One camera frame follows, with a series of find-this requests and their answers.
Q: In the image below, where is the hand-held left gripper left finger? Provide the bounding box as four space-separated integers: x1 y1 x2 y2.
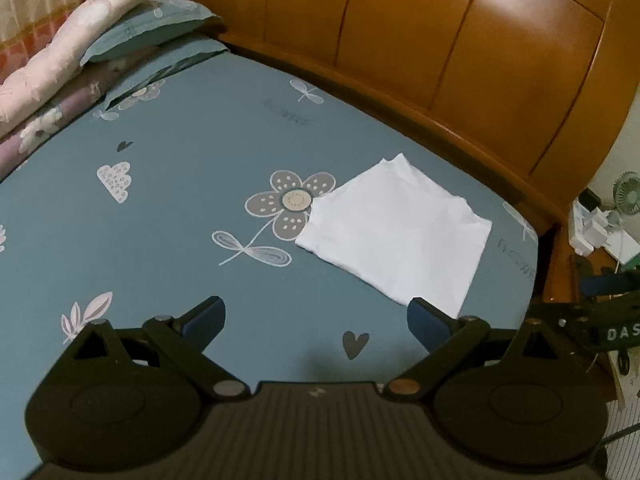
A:
65 295 252 404

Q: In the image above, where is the blue flowered bed sheet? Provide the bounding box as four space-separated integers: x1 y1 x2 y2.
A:
0 47 540 480

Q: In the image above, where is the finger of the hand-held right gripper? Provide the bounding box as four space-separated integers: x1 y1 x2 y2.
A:
571 255 640 302

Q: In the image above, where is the black cable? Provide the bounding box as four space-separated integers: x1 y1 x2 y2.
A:
597 422 640 454

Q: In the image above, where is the pink floral quilt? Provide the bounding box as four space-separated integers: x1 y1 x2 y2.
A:
0 0 152 137

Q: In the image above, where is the wooden headboard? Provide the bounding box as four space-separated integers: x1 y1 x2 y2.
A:
147 0 640 231

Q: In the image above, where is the small green fan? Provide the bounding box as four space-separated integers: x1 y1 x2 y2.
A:
611 171 640 214

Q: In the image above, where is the white charger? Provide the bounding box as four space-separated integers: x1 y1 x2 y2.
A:
570 199 622 257

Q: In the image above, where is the white t-shirt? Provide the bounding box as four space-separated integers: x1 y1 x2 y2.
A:
294 152 494 320

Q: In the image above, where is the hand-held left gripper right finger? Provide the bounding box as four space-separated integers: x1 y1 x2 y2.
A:
382 297 559 404

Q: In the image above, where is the striped orange curtain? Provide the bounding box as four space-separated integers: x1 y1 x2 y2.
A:
0 0 108 73

